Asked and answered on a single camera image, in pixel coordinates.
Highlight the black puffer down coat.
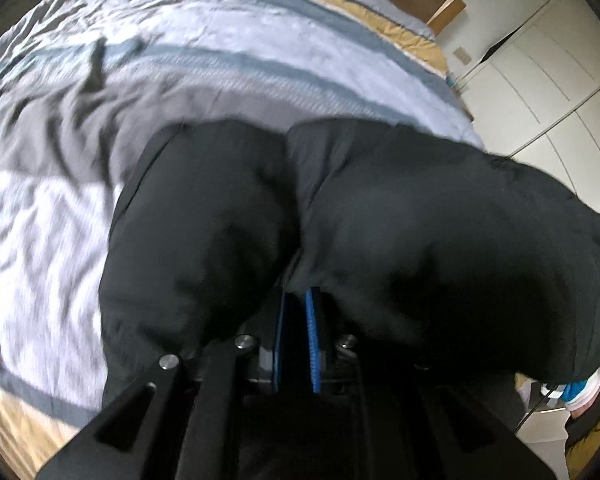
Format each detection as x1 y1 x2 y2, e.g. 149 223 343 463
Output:
99 118 600 402

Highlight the gloved left hand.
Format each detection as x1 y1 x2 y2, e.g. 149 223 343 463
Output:
541 372 600 412

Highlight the striped blue yellow duvet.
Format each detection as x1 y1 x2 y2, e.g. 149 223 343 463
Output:
0 0 480 479

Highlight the white wardrobe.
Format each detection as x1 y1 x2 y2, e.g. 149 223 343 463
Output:
462 0 600 212

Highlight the beige wall socket right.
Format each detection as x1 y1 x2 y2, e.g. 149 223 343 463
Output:
453 47 472 66

